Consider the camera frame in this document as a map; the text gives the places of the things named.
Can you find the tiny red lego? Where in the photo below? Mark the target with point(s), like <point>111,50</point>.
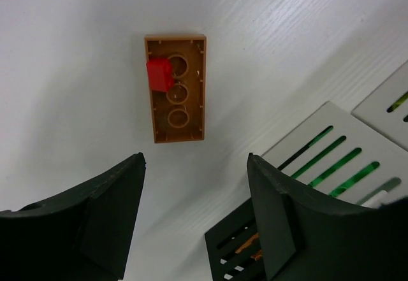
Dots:
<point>159,73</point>

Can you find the right white bin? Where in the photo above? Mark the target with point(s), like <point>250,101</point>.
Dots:
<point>385,109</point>

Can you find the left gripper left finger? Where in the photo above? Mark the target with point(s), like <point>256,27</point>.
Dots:
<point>83,233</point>

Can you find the white bin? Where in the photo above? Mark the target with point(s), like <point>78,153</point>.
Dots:
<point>385,109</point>
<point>338,155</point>

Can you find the far left black bin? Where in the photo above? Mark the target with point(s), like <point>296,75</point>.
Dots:
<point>225,237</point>

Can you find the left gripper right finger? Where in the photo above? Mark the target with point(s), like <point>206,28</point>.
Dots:
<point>307,235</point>

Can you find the tan lego plate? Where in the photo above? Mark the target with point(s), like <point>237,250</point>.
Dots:
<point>249,243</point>
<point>179,114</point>

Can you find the left white bin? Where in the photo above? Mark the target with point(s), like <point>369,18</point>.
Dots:
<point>338,155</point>

